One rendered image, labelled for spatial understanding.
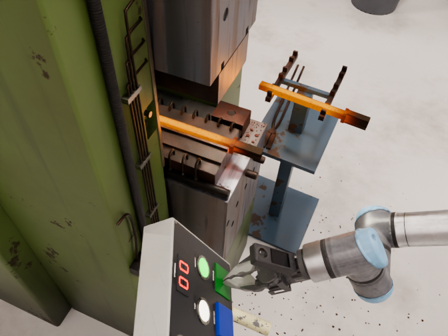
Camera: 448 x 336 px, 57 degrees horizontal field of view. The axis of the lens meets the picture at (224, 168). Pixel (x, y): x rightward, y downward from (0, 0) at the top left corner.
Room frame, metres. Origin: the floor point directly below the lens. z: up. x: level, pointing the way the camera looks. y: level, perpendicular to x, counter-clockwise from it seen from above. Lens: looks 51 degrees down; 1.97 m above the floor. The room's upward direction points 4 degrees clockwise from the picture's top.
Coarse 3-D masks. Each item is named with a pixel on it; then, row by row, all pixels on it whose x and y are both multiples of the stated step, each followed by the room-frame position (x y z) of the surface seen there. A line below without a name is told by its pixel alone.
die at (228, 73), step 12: (240, 48) 0.89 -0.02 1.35; (228, 60) 0.82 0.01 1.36; (240, 60) 0.90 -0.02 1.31; (156, 72) 0.82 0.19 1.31; (228, 72) 0.82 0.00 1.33; (156, 84) 0.82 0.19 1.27; (168, 84) 0.81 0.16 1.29; (180, 84) 0.80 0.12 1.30; (192, 84) 0.79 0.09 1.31; (216, 84) 0.77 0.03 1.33; (228, 84) 0.83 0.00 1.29; (192, 96) 0.79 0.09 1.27; (204, 96) 0.78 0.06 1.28; (216, 96) 0.77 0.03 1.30
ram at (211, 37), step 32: (160, 0) 0.76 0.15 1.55; (192, 0) 0.73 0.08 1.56; (224, 0) 0.78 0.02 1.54; (256, 0) 0.98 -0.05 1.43; (160, 32) 0.76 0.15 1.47; (192, 32) 0.73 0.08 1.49; (224, 32) 0.78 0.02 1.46; (160, 64) 0.76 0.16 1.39; (192, 64) 0.73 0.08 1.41; (224, 64) 0.79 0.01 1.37
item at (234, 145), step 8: (160, 120) 0.96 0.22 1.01; (168, 120) 0.96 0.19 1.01; (176, 128) 0.93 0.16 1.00; (184, 128) 0.93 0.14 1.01; (192, 128) 0.93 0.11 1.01; (200, 136) 0.90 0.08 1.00; (208, 136) 0.90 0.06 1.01; (216, 136) 0.90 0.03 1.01; (224, 144) 0.87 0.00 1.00; (232, 144) 0.87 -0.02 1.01; (240, 144) 0.87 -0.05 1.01; (248, 144) 0.87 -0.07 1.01; (232, 152) 0.85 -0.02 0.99; (240, 152) 0.86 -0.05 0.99; (248, 152) 0.85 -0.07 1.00; (256, 152) 0.84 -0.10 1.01
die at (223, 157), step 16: (160, 112) 1.01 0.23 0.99; (176, 112) 1.02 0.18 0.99; (208, 128) 0.95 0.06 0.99; (224, 128) 0.96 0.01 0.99; (176, 144) 0.87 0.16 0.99; (192, 144) 0.88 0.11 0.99; (208, 144) 0.88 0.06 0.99; (176, 160) 0.82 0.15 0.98; (192, 160) 0.82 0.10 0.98; (208, 160) 0.82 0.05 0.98; (224, 160) 0.83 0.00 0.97; (208, 176) 0.77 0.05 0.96
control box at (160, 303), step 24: (144, 240) 0.43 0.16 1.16; (168, 240) 0.42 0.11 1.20; (192, 240) 0.46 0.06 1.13; (144, 264) 0.37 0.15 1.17; (168, 264) 0.36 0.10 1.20; (192, 264) 0.40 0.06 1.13; (144, 288) 0.32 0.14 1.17; (168, 288) 0.31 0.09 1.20; (192, 288) 0.34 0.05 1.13; (144, 312) 0.27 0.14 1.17; (168, 312) 0.26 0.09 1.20; (192, 312) 0.29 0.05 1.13
